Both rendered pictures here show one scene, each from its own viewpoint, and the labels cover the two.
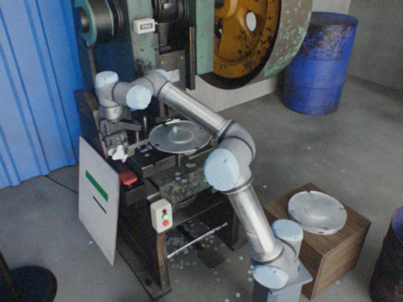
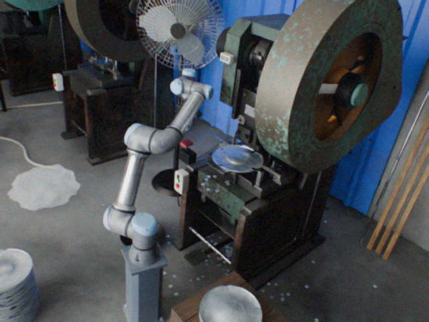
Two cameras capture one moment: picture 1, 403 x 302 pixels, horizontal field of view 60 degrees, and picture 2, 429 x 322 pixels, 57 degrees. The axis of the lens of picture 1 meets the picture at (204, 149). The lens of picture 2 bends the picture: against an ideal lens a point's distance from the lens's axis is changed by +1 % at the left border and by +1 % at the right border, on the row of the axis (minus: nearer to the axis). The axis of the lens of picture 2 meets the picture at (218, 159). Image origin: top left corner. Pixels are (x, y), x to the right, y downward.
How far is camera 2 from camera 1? 204 cm
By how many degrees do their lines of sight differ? 67
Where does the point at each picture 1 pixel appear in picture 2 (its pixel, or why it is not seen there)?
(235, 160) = (132, 130)
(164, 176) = (210, 170)
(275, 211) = (229, 280)
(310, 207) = (232, 304)
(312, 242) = (188, 302)
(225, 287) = (183, 286)
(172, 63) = (252, 100)
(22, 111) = not seen: hidden behind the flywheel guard
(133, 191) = (182, 152)
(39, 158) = not seen: hidden behind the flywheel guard
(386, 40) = not seen: outside the picture
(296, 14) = (273, 102)
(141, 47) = (227, 72)
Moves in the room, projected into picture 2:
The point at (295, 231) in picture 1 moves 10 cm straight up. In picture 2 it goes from (139, 223) to (139, 205)
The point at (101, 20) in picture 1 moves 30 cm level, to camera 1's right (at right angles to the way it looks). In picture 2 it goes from (218, 44) to (224, 62)
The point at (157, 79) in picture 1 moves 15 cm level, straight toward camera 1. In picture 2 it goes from (196, 87) to (167, 86)
